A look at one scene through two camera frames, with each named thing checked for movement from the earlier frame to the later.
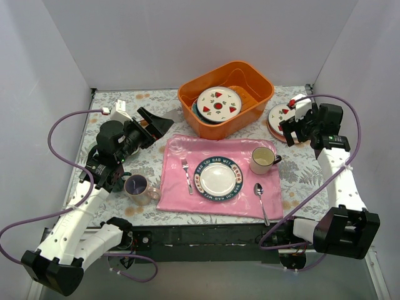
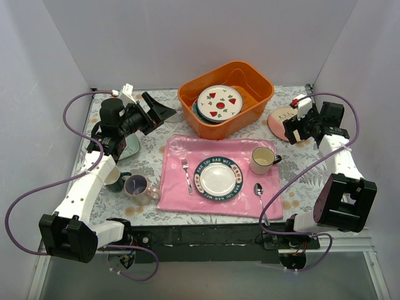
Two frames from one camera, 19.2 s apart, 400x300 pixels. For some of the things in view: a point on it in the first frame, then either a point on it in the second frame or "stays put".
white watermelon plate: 279,113 → 219,102
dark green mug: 119,185 stays put
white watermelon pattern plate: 219,104 stays put
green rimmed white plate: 218,179 stays put
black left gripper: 141,129 → 149,113
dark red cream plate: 196,112 stays put
